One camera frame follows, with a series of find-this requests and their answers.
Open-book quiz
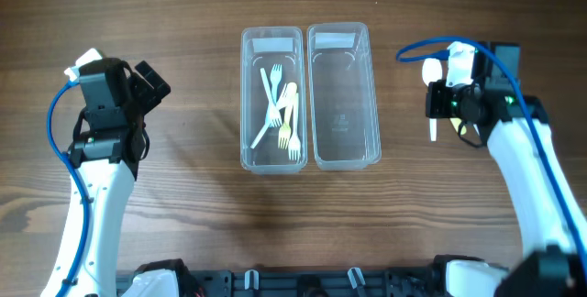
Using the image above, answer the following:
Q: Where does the clear plastic container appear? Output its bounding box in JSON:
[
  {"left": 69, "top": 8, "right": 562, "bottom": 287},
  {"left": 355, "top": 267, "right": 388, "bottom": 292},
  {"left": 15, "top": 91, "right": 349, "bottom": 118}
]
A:
[
  {"left": 307, "top": 22, "right": 382, "bottom": 171},
  {"left": 240, "top": 27, "right": 307, "bottom": 174}
]

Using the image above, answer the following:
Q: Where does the white fork diagonal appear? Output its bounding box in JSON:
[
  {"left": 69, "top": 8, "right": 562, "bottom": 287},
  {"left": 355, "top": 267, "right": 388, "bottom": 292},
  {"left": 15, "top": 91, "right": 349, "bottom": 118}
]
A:
[{"left": 288, "top": 93, "right": 301, "bottom": 161}]

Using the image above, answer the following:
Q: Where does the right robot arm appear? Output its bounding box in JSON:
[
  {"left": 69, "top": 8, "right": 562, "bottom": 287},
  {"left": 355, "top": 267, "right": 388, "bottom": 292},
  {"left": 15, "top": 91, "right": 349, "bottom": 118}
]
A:
[{"left": 423, "top": 38, "right": 586, "bottom": 296}]

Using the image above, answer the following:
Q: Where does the light blue plastic fork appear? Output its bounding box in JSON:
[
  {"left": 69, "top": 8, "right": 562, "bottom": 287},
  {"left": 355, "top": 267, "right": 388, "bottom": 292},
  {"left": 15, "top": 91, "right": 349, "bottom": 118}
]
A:
[{"left": 270, "top": 64, "right": 282, "bottom": 104}]

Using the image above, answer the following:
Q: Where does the yellow plastic spoon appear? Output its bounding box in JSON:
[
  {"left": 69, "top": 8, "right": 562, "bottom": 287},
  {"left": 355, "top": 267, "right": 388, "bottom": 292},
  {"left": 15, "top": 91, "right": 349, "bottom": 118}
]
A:
[{"left": 450, "top": 117, "right": 467, "bottom": 135}]

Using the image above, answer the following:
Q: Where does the right clear plastic container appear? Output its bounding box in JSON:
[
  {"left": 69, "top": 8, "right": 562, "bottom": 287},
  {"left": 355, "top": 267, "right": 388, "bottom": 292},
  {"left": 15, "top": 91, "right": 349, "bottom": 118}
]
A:
[{"left": 307, "top": 22, "right": 382, "bottom": 171}]

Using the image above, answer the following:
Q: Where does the white fork handle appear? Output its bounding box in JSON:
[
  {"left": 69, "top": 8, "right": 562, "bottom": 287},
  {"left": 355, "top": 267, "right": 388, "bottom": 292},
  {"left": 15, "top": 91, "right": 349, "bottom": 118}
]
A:
[{"left": 260, "top": 68, "right": 282, "bottom": 127}]

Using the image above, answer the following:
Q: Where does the right blue cable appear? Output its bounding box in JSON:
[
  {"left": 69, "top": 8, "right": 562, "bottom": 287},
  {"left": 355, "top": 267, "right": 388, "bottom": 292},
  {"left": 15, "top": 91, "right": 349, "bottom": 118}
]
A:
[{"left": 395, "top": 36, "right": 587, "bottom": 280}]

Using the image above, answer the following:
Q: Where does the white fork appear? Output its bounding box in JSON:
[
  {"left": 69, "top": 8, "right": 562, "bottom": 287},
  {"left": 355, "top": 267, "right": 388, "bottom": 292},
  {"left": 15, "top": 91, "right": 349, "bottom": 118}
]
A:
[{"left": 250, "top": 82, "right": 297, "bottom": 149}]

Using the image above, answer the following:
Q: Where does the white spoon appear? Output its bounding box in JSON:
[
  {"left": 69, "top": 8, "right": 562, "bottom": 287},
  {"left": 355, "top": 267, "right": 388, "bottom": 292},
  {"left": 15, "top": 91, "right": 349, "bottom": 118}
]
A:
[{"left": 422, "top": 58, "right": 443, "bottom": 142}]

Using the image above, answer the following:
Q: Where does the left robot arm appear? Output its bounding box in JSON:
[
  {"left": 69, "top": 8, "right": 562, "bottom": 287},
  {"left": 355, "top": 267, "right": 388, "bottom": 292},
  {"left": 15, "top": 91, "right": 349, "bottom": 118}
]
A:
[{"left": 42, "top": 49, "right": 171, "bottom": 296}]

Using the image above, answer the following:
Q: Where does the yellow plastic fork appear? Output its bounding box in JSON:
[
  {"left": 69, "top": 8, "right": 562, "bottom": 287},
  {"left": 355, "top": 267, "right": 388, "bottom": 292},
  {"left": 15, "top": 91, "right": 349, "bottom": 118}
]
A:
[{"left": 277, "top": 82, "right": 297, "bottom": 149}]

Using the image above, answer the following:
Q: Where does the left clear plastic container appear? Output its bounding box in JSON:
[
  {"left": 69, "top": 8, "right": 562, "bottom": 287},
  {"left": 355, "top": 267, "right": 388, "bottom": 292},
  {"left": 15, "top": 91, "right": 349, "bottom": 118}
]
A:
[{"left": 240, "top": 27, "right": 307, "bottom": 174}]

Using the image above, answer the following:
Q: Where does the left blue cable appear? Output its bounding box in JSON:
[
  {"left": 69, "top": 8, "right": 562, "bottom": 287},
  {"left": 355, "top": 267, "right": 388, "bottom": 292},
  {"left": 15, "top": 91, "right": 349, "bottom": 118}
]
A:
[{"left": 45, "top": 79, "right": 93, "bottom": 297}]

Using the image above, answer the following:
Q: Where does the blue cable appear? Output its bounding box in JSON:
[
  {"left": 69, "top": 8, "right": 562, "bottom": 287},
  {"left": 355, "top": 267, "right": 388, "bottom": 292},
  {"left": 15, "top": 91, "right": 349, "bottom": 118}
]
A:
[
  {"left": 45, "top": 79, "right": 93, "bottom": 297},
  {"left": 395, "top": 36, "right": 587, "bottom": 280}
]

